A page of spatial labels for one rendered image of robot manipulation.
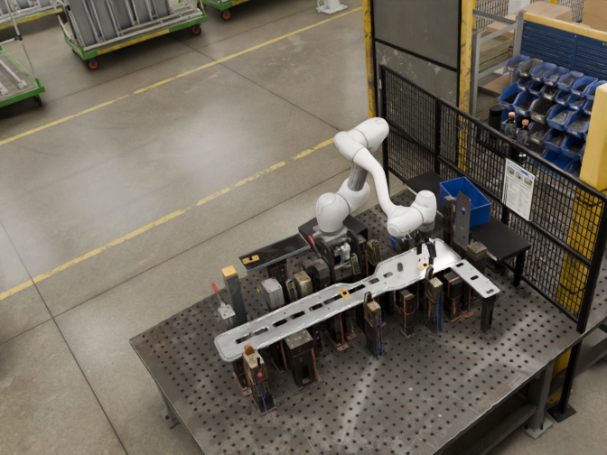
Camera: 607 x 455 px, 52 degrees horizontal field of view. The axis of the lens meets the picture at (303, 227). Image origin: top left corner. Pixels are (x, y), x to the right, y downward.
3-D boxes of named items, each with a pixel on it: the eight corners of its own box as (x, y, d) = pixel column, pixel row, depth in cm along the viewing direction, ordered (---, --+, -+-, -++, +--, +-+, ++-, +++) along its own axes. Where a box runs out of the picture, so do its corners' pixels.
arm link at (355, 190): (331, 202, 398) (355, 186, 407) (347, 219, 393) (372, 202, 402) (350, 123, 333) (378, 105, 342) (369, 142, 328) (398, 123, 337)
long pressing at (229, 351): (227, 368, 294) (226, 366, 293) (210, 338, 310) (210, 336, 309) (464, 260, 333) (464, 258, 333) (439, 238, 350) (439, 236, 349)
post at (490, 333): (487, 340, 326) (490, 301, 308) (473, 327, 334) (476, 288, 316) (497, 335, 327) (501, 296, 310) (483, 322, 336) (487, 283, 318)
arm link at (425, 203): (424, 208, 318) (406, 220, 312) (424, 183, 308) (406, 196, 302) (441, 217, 311) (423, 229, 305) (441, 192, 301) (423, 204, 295)
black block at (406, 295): (407, 342, 331) (406, 303, 313) (396, 329, 339) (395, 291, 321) (420, 336, 333) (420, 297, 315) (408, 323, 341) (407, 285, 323)
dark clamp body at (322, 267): (323, 324, 348) (316, 274, 325) (312, 310, 358) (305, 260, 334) (340, 317, 351) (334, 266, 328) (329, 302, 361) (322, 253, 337)
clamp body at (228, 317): (234, 368, 330) (220, 321, 308) (227, 354, 339) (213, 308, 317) (250, 360, 333) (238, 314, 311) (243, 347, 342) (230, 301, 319)
